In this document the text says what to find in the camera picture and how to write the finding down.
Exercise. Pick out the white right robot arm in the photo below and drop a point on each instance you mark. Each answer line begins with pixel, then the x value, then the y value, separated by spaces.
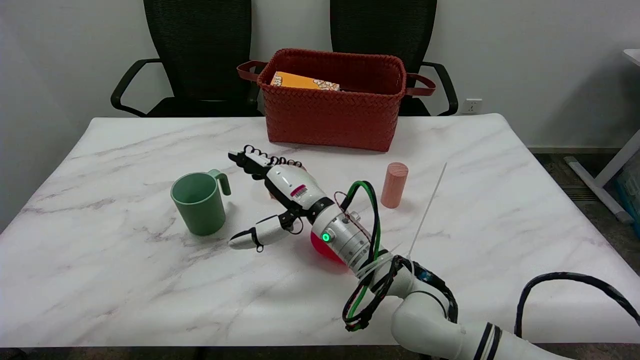
pixel 425 320

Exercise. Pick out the white zip tie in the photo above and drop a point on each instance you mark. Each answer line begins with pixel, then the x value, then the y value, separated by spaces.
pixel 427 210

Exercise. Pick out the blue storage bin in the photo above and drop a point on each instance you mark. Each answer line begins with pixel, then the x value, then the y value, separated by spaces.
pixel 631 192

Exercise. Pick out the orange cardboard box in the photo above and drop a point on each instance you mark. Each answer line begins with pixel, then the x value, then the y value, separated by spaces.
pixel 300 81

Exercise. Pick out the red woven basket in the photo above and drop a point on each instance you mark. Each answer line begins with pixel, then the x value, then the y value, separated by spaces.
pixel 332 117

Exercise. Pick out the red yellow toy mango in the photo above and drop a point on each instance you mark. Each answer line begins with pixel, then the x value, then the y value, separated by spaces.
pixel 324 250

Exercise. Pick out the white desk frame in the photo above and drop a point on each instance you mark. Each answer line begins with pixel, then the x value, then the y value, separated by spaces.
pixel 607 170

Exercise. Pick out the white wall outlet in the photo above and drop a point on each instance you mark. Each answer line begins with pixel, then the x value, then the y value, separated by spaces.
pixel 472 105

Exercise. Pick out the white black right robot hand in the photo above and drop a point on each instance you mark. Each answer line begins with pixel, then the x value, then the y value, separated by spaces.
pixel 292 187

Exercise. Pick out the pale wooden cylinder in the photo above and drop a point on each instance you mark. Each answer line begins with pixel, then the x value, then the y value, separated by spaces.
pixel 394 185

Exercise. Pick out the green plastic mug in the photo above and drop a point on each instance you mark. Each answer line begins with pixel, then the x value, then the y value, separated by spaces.
pixel 200 205

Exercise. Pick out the black mesh office chair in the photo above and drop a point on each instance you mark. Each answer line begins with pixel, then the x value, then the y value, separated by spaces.
pixel 382 27
pixel 200 55

